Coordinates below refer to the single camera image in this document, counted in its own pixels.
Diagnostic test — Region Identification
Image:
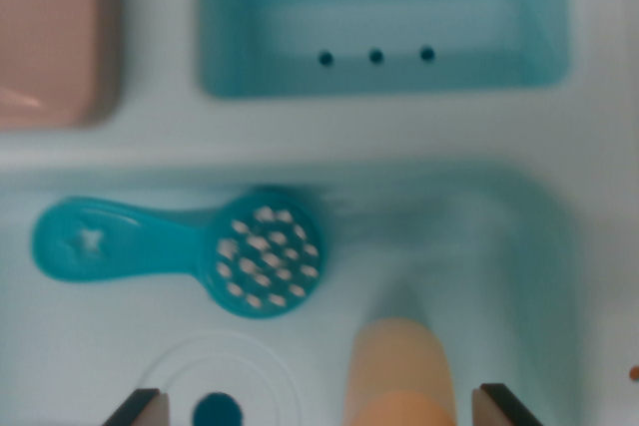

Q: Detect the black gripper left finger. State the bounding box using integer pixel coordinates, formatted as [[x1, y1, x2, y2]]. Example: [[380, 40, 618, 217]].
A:
[[103, 388, 171, 426]]

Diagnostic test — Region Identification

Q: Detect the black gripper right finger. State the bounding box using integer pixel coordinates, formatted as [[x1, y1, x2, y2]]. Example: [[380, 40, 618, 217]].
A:
[[472, 383, 544, 426]]

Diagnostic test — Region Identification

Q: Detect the cream detergent bottle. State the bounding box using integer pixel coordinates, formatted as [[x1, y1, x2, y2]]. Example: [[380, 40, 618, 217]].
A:
[[343, 316, 456, 426]]

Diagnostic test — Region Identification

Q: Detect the light blue toy sink unit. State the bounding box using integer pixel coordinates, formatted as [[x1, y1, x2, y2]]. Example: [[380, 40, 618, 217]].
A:
[[0, 0, 639, 426]]

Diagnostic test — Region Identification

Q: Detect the teal scrub brush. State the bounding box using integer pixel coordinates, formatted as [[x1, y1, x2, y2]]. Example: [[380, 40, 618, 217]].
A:
[[32, 186, 328, 320]]

